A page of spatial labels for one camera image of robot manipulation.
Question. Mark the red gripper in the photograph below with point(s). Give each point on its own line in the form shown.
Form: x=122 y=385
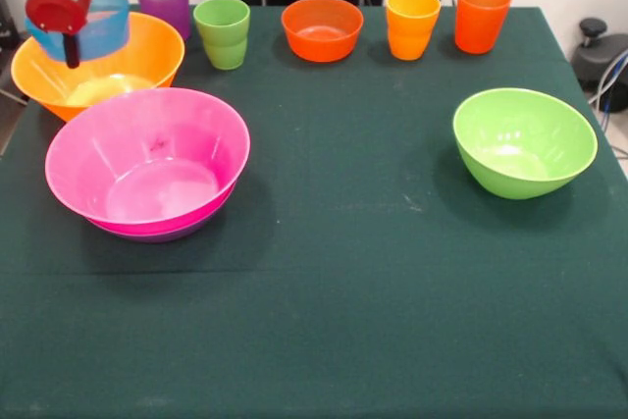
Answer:
x=54 y=14

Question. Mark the blue bowl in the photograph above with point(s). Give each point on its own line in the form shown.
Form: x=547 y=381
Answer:
x=105 y=31

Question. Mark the large pink bowl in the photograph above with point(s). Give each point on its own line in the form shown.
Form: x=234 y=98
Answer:
x=147 y=144

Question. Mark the green bowl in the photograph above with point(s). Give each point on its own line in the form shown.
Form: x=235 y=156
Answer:
x=515 y=134

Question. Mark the dark grey equipment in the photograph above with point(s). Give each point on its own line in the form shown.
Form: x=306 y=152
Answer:
x=6 y=26

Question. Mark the large yellow bowl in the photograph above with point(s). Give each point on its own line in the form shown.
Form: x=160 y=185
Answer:
x=147 y=61

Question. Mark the purple cup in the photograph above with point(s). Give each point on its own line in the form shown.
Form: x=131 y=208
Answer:
x=162 y=2

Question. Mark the green cup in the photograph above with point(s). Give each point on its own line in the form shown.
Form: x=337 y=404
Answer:
x=223 y=41

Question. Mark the purple bowl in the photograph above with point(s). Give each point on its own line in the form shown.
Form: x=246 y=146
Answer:
x=162 y=238

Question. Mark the orange bowl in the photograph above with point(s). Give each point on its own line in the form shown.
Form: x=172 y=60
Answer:
x=319 y=46

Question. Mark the yellow-orange cup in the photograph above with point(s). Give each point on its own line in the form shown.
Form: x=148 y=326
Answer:
x=409 y=36

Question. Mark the dark green tablecloth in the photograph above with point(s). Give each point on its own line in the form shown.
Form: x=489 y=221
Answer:
x=343 y=291

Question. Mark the orange cup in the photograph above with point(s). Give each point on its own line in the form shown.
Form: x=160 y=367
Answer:
x=481 y=21

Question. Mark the black clamp device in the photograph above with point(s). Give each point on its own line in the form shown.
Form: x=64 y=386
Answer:
x=593 y=58

